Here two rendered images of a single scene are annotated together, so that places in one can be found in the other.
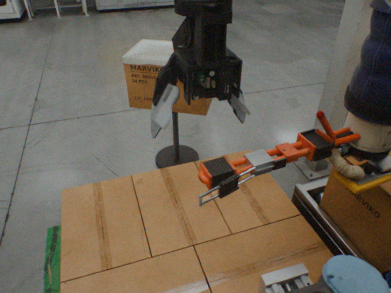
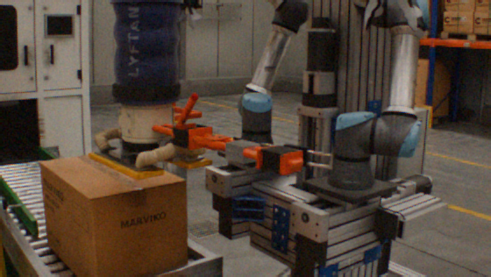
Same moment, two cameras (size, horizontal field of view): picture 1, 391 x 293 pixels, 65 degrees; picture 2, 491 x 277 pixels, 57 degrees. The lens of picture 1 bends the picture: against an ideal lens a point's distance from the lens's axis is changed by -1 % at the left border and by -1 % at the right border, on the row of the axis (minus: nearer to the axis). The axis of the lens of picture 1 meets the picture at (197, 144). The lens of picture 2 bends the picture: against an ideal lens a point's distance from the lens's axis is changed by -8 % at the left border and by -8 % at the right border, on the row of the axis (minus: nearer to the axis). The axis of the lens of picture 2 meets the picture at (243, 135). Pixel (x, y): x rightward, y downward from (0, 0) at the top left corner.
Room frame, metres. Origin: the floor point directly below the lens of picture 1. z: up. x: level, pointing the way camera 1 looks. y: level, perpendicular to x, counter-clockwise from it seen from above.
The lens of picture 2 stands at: (1.15, 0.97, 1.49)
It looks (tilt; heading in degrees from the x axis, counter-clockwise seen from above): 12 degrees down; 250
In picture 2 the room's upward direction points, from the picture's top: 1 degrees clockwise
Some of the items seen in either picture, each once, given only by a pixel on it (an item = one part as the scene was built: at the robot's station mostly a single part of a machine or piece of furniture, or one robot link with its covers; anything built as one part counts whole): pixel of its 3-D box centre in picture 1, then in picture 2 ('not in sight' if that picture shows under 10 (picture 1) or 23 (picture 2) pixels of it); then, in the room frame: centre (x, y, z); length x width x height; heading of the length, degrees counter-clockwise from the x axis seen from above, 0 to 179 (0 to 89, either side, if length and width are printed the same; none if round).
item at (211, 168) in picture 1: (217, 171); (279, 159); (0.68, -0.06, 1.20); 0.08 x 0.07 x 0.05; 113
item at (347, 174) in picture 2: not in sight; (351, 168); (0.32, -0.30, 1.09); 0.15 x 0.15 x 0.10
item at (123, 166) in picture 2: not in sight; (123, 159); (1.00, -0.57, 1.10); 0.34 x 0.10 x 0.05; 113
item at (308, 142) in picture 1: (314, 144); (192, 136); (0.82, -0.38, 1.20); 0.10 x 0.08 x 0.06; 23
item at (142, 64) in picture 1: (173, 75); not in sight; (2.23, 0.19, 0.82); 0.60 x 0.40 x 0.40; 78
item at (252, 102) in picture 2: not in sight; (256, 110); (0.46, -0.78, 1.20); 0.13 x 0.12 x 0.14; 77
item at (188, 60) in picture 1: (204, 50); not in sight; (0.40, -0.01, 1.66); 0.09 x 0.08 x 0.12; 17
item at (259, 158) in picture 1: (258, 163); (242, 151); (0.73, -0.18, 1.20); 0.07 x 0.07 x 0.04; 23
